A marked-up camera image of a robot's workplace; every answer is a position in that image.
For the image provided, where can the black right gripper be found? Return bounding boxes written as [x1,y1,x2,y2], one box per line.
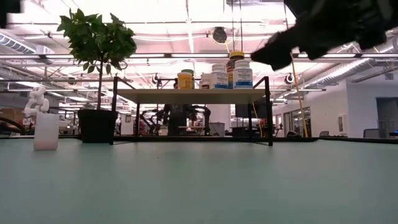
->
[250,0,398,72]

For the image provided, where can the brown bottle yellow lid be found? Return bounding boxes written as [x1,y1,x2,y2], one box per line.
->
[226,50,246,90]

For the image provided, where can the white Trader Joe's melatonin bottle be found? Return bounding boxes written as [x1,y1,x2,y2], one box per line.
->
[210,63,230,90]
[232,59,254,90]

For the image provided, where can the white medicine bottle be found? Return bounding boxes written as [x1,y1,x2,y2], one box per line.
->
[200,73,213,90]

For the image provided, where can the amber pill vial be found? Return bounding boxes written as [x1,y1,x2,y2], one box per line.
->
[177,72,193,90]

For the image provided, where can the small plain white bottle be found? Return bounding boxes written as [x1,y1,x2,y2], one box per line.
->
[33,113,60,152]

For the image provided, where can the dark background monitor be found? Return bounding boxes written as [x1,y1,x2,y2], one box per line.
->
[234,104,270,119]

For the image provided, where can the dark background robot rig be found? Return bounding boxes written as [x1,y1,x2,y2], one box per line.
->
[139,104,212,137]

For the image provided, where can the grey office chair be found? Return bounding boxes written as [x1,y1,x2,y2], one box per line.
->
[363,128,381,139]

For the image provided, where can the green leafy plant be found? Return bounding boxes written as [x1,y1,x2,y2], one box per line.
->
[57,8,137,110]

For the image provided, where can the white jointed robot figure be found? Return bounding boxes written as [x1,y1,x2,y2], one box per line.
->
[24,86,50,118]

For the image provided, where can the black hanging cable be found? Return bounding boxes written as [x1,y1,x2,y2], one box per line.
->
[230,0,235,52]
[239,0,244,52]

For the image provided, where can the yellow hanging cable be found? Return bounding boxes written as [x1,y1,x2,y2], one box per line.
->
[289,52,309,138]

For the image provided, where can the wooden shelf black metal frame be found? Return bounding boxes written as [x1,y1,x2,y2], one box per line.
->
[108,76,274,147]

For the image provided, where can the black metal table frame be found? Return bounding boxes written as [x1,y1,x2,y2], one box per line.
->
[0,134,398,144]

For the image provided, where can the black curved cable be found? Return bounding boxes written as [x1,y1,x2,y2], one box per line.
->
[0,116,27,136]

